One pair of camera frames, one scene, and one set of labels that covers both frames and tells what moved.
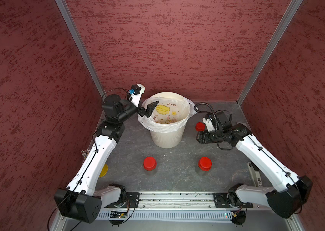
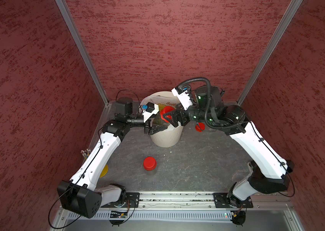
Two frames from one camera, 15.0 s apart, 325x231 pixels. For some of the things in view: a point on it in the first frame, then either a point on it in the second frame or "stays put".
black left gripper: x=150 y=107 → x=147 y=127
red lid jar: x=205 y=164 → x=166 y=109
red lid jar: x=149 y=165 stays put
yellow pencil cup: x=104 y=171 stays put
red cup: x=200 y=126 stays put
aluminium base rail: x=162 y=200 stays put
